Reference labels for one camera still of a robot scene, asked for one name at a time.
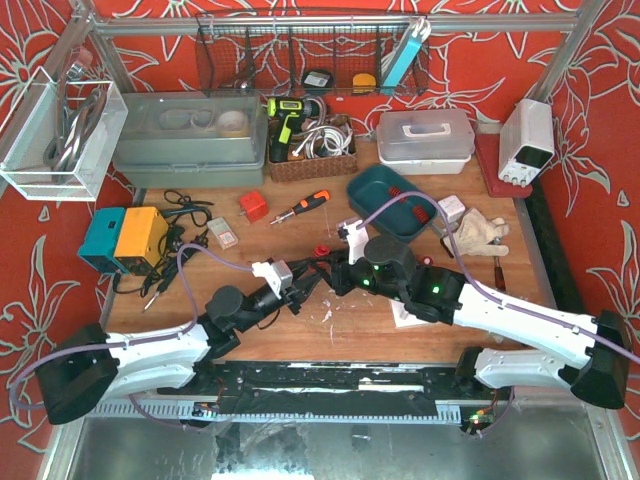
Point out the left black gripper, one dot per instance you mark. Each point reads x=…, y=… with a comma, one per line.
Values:
x=292, y=295

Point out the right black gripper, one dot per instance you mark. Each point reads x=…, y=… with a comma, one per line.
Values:
x=338, y=275

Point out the orange black screwdriver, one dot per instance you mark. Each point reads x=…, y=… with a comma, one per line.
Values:
x=305, y=205

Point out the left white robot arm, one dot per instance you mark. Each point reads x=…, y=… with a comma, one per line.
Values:
x=93, y=365

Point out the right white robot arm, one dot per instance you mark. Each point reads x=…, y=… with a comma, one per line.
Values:
x=588, y=355

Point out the white peg board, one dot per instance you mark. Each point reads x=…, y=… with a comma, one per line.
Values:
x=403, y=319

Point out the red cube adapter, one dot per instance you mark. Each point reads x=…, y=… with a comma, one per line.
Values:
x=253, y=206

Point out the small clear screw box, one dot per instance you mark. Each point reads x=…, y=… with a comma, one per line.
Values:
x=224, y=235

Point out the brown wicker basket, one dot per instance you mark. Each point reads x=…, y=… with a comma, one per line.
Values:
x=332, y=154

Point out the white cube adapter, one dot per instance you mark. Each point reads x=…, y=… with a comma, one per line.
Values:
x=453, y=210

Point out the beige work glove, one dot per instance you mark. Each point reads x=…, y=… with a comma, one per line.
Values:
x=476, y=235

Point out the soldering iron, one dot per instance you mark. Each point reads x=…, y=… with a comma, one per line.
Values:
x=159, y=291

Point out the white plastic lidded box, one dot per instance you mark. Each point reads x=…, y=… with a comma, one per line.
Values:
x=425, y=142

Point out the small red screwdriver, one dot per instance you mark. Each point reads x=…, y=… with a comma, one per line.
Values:
x=499, y=275

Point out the green black drill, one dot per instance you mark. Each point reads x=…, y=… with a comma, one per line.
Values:
x=290, y=114

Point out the yellow soldering station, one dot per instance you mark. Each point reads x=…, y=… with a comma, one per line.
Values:
x=141, y=240

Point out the yellow tape measure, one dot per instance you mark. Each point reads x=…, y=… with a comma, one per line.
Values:
x=363, y=84

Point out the grey plastic storage box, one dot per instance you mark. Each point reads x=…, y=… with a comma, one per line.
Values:
x=188, y=140

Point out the teal device box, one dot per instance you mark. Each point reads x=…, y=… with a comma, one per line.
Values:
x=100, y=241

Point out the white power supply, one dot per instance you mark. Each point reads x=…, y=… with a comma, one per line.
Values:
x=526, y=143

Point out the blue white case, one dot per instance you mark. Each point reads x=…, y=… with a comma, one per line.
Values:
x=395, y=64

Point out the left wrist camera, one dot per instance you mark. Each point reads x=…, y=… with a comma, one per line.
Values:
x=277, y=275

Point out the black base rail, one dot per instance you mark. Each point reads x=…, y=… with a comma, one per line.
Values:
x=339, y=390

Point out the black wire basket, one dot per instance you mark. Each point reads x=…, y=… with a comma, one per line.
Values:
x=252, y=61

